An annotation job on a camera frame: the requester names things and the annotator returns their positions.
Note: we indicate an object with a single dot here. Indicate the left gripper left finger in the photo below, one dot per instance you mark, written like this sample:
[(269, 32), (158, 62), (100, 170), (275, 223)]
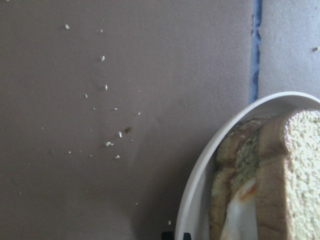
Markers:
[(167, 235)]

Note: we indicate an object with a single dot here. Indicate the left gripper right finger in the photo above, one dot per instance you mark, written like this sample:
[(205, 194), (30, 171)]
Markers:
[(187, 236)]

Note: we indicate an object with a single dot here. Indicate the white round plate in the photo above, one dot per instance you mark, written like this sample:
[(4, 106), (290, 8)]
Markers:
[(194, 211)]

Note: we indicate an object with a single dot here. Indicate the fried egg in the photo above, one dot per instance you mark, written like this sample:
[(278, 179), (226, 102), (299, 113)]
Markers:
[(241, 219)]

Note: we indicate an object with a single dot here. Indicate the bread slice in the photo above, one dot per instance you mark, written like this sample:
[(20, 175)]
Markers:
[(288, 177), (236, 161)]

